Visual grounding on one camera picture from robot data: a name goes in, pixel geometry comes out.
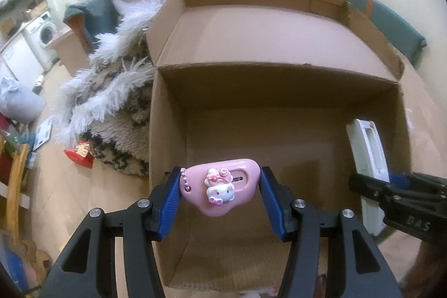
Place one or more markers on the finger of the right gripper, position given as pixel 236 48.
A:
pixel 370 186
pixel 419 182

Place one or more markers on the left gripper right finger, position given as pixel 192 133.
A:
pixel 276 200

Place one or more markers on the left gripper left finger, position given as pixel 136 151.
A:
pixel 86 266

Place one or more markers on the white rectangular remote holder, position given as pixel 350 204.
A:
pixel 369 160

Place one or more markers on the pink Hello Kitty charm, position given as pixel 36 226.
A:
pixel 216 188

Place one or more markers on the person right hand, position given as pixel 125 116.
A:
pixel 427 272

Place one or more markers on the yellow wooden chair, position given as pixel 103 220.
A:
pixel 11 192

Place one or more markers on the furry black white blanket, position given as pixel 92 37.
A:
pixel 108 104

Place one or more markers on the bathroom scale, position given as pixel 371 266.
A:
pixel 42 133

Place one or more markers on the green cushion orange stripe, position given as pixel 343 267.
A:
pixel 396 29

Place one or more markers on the open cardboard box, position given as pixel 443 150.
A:
pixel 275 83

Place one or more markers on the grey laundry bag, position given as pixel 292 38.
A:
pixel 19 103

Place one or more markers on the beige bedside cabinet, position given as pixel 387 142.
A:
pixel 70 51

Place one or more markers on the white kitchen cabinet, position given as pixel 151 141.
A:
pixel 18 57

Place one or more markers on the white washing machine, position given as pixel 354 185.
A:
pixel 39 34

